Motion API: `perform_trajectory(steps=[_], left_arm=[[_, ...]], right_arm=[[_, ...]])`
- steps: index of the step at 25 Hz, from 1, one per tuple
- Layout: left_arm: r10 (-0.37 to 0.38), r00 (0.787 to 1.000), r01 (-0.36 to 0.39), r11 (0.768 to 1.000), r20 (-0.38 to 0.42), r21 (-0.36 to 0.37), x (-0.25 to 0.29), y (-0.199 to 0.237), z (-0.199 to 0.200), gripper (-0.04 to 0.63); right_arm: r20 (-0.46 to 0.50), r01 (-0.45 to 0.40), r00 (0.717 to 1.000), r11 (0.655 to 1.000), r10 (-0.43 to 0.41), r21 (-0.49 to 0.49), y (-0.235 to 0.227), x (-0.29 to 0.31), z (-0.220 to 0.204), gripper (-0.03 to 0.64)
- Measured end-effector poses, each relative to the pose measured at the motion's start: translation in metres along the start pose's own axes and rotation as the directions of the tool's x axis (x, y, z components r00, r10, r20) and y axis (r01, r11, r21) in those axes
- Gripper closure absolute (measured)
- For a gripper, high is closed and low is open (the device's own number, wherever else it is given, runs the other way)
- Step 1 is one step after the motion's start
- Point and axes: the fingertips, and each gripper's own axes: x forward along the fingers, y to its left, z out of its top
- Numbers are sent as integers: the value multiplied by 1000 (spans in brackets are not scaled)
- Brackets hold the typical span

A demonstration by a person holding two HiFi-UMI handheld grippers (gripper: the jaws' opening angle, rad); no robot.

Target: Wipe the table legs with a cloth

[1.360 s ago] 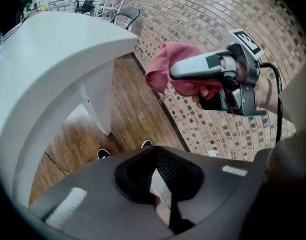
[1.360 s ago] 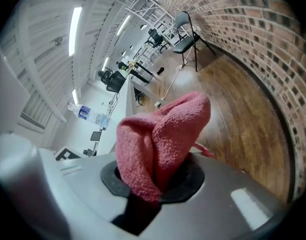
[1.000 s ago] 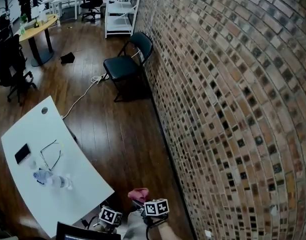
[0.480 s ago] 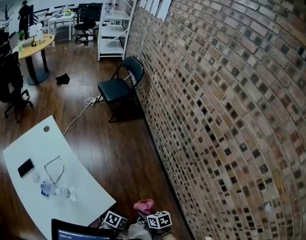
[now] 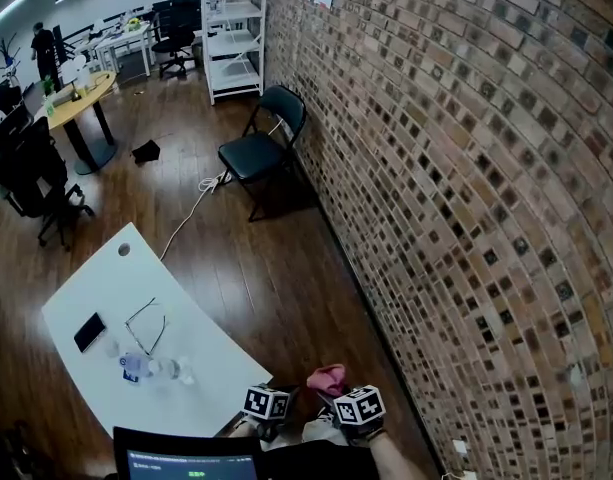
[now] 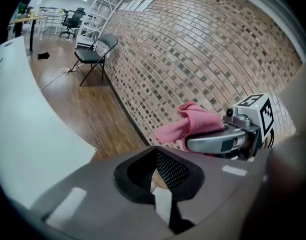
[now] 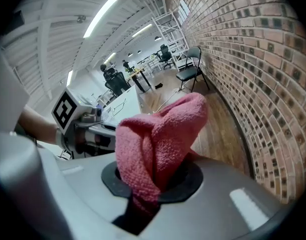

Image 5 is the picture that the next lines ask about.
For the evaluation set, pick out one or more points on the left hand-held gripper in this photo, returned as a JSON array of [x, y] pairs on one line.
[[266, 403]]

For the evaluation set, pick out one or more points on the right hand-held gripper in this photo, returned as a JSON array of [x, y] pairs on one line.
[[360, 407]]

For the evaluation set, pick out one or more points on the pink cloth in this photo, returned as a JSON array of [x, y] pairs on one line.
[[326, 375]]

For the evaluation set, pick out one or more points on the person's left forearm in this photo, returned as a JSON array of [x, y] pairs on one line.
[[242, 429]]

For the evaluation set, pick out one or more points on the person's right forearm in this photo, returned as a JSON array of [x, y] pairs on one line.
[[396, 460]]

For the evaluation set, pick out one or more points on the person's black shirt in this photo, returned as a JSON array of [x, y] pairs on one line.
[[316, 460]]

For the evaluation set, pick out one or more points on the laptop screen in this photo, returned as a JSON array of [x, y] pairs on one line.
[[186, 460]]

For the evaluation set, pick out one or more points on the clear plastic water bottle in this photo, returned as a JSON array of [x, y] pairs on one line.
[[135, 363], [171, 369]]

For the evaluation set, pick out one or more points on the white table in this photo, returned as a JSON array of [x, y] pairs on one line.
[[161, 278]]

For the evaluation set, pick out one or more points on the white earbuds case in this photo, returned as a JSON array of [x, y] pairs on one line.
[[111, 348]]

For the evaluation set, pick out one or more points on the black smartphone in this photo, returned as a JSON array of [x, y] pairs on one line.
[[89, 332]]

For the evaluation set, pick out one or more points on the black folding chair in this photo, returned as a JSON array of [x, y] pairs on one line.
[[251, 155]]

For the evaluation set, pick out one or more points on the black flat pouch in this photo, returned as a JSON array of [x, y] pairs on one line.
[[146, 152]]

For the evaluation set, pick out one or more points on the black office chair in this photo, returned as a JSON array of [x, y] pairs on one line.
[[173, 28], [8, 128], [36, 178]]

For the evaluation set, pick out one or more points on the wooden side table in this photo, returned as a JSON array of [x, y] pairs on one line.
[[81, 100]]

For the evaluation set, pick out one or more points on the small green plant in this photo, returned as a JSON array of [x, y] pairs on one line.
[[48, 88]]

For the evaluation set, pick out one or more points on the white desk lamp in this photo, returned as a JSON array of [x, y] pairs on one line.
[[75, 68]]

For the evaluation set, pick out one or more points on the white desk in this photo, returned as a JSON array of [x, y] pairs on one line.
[[126, 38]]

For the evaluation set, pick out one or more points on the yellow flower pot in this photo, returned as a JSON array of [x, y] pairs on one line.
[[132, 24]]

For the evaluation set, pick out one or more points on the black coat rack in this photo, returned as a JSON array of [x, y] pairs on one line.
[[7, 58]]

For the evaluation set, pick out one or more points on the ceiling light strip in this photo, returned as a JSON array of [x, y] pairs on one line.
[[6, 12]]

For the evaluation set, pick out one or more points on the white wall socket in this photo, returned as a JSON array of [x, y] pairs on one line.
[[470, 475], [460, 448]]

